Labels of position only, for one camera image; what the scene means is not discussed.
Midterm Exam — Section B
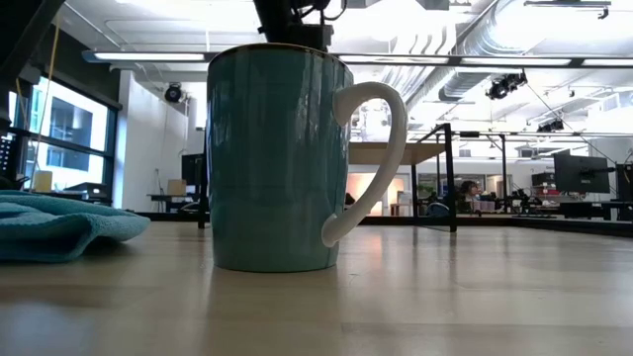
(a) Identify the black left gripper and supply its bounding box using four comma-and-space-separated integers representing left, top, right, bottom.
251, 0, 335, 52

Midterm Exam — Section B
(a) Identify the white mug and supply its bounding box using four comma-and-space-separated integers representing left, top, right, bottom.
205, 43, 409, 274

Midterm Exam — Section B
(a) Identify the black ceiling spotlight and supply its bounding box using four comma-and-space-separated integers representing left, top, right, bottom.
164, 82, 185, 104

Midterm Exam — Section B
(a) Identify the long ceiling light bar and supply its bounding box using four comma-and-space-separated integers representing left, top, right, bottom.
82, 48, 633, 69

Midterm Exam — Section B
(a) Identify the black computer monitor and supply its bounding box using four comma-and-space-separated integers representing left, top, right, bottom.
180, 152, 207, 188
553, 152, 612, 195

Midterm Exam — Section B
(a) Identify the person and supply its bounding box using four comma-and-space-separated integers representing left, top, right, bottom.
457, 180, 484, 214

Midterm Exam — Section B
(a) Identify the black framed window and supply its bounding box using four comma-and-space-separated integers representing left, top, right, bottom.
0, 73, 123, 204

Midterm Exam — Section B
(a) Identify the pale yellow container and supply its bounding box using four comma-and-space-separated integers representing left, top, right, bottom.
32, 170, 54, 193

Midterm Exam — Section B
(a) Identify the teal cloth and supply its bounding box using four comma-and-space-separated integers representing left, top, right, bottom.
0, 190, 152, 263

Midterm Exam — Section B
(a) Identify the silver ventilation duct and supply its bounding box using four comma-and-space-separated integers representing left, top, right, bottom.
405, 0, 525, 105

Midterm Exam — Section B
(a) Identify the black ceiling camera cluster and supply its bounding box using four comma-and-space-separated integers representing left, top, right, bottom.
536, 118, 565, 134
486, 72, 529, 101

